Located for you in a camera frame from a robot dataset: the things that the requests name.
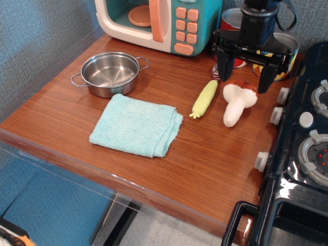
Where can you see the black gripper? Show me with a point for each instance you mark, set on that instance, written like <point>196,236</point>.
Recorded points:
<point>256,33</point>

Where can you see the orange furry object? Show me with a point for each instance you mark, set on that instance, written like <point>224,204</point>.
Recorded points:
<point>9,238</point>

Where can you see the white brown plush mushroom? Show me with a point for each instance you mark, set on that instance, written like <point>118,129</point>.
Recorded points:
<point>239,95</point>

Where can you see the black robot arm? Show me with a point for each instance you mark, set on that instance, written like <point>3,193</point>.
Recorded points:
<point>261,5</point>

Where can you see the white stove knob lower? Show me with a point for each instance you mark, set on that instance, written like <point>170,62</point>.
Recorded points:
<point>261,161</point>

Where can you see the small steel pot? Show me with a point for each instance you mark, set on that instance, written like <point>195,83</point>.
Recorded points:
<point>110,73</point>

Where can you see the teal toy microwave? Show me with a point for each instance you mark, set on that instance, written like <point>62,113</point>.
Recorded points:
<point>178,27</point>

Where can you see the tomato sauce can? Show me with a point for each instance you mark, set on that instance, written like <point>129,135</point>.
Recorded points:
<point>231,19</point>

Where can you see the pineapple slices can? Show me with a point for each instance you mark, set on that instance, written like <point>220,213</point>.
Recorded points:
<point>288,40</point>

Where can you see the white stove knob middle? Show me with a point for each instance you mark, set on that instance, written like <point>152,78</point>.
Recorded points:
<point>276,115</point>

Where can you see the white stove knob upper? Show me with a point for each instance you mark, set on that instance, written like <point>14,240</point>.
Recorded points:
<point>283,95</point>

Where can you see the light teal folded cloth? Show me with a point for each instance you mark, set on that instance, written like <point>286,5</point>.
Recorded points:
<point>137,127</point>

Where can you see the black toy stove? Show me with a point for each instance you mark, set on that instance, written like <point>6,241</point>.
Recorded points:
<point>293,194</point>

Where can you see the white stove knob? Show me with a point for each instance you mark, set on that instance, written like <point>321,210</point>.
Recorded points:
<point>276,115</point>
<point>283,95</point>
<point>261,161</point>

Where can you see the spoon with yellow handle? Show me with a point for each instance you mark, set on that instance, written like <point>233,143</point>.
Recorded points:
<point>206,95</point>

